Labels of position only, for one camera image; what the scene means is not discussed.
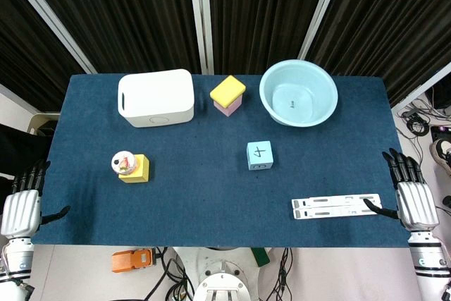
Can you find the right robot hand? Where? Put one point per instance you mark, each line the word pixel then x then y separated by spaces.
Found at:
pixel 412 202

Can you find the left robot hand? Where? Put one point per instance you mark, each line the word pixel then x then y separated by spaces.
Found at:
pixel 21 209

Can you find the light blue numbered cube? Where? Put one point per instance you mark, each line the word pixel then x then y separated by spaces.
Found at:
pixel 259 155

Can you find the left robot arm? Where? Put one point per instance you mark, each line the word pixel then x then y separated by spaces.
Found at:
pixel 15 269

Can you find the beige sneaker shoe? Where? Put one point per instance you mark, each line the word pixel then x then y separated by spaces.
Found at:
pixel 443 150

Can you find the beige bin with black insert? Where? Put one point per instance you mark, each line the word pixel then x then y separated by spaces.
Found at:
pixel 44 124

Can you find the small round printed cup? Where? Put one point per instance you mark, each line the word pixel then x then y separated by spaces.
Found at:
pixel 123 163

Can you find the orange black device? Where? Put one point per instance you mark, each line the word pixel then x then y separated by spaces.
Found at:
pixel 132 260

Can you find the yellow cube block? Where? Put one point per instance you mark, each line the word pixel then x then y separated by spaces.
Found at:
pixel 139 170

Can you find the light blue plastic basin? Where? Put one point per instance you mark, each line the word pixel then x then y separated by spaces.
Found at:
pixel 298 93

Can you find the green block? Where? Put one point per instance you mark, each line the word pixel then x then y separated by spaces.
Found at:
pixel 261 257

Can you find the white storage box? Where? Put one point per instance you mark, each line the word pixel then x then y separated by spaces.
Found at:
pixel 156 98

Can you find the dark blue table cloth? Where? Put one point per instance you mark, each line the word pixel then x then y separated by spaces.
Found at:
pixel 211 191

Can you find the white robot torso base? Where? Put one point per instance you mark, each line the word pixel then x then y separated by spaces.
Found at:
pixel 222 276

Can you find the pink cube block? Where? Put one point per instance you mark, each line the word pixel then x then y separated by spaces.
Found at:
pixel 229 106

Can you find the yellow block lid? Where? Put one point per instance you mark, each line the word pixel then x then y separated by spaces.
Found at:
pixel 228 90

